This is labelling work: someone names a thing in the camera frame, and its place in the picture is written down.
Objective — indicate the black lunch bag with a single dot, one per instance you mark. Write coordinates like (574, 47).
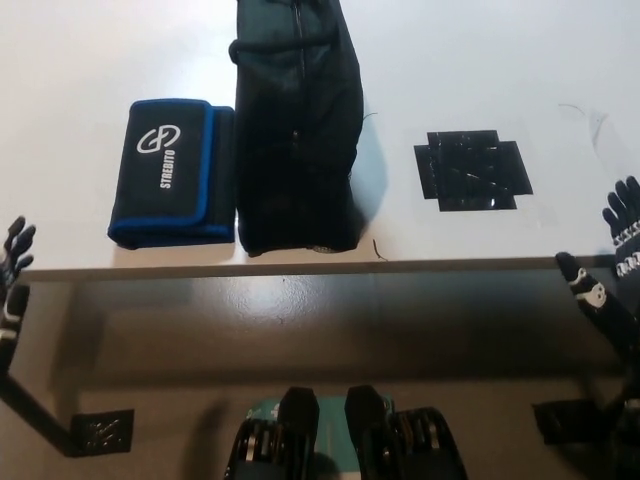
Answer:
(295, 150)

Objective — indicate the robot left black body block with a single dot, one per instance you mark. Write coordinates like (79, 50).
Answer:
(280, 440)

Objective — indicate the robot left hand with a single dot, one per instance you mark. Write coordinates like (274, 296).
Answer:
(12, 300)

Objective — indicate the short black thread piece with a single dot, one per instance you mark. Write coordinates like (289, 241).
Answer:
(380, 252)

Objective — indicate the black table leg bar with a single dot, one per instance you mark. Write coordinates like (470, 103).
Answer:
(35, 412)

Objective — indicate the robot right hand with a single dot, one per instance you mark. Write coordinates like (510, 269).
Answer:
(627, 325)

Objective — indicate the clear tape patch with thread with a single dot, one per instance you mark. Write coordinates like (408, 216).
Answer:
(607, 150)

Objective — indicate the black tape patch on table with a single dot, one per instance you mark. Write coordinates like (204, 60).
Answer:
(472, 172)

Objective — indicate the black pouch with blue trim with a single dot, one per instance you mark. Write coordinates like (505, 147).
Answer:
(170, 175)

